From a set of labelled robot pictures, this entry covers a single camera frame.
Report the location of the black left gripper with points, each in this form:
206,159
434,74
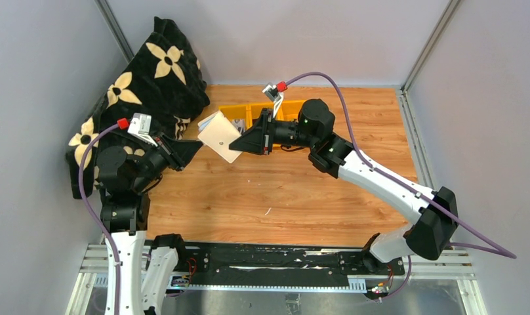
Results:
171,153

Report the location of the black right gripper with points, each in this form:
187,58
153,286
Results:
267,132

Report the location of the beige leather card holder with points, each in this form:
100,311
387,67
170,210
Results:
217,132

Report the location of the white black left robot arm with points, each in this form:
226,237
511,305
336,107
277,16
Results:
127,179

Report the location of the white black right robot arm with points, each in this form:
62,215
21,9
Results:
429,229

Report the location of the white cards in bin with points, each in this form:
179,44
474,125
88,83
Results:
239,124

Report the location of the yellow bin middle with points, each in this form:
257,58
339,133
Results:
254,111

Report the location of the yellow bin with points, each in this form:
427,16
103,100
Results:
254,111
238,111
290,109

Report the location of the yellow bin left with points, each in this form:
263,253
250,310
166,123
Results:
238,111

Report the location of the yellow bin right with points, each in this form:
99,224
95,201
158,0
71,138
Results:
290,109

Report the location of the black floral plush blanket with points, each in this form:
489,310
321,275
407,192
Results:
163,80

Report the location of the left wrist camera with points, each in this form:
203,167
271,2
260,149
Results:
137,129

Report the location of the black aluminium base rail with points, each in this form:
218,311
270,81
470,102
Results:
303,269

